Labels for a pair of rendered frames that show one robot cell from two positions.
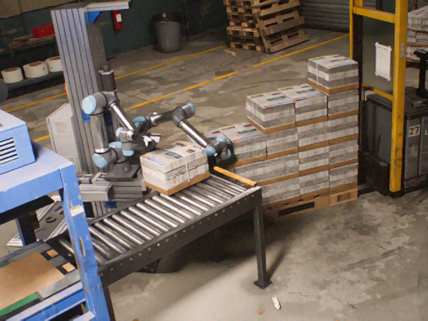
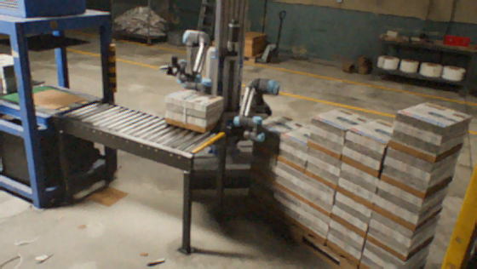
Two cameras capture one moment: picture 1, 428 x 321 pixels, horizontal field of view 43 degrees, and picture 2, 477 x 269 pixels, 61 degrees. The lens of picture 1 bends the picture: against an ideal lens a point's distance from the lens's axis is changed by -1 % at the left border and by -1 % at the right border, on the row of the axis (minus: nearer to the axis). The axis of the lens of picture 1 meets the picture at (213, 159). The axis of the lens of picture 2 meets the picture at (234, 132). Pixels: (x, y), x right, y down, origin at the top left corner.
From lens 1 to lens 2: 364 cm
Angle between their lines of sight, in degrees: 58
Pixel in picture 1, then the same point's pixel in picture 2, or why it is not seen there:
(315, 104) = (368, 149)
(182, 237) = (112, 140)
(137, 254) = (79, 125)
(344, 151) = (390, 234)
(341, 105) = (400, 170)
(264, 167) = (299, 180)
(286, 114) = (334, 139)
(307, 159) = (343, 206)
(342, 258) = not seen: outside the picture
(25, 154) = (21, 10)
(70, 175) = (12, 28)
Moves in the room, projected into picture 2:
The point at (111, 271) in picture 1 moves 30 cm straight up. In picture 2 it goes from (64, 123) to (60, 87)
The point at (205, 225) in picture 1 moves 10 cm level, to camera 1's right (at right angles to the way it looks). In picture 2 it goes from (131, 147) to (134, 152)
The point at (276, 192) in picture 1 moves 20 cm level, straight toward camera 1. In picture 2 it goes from (304, 214) to (280, 217)
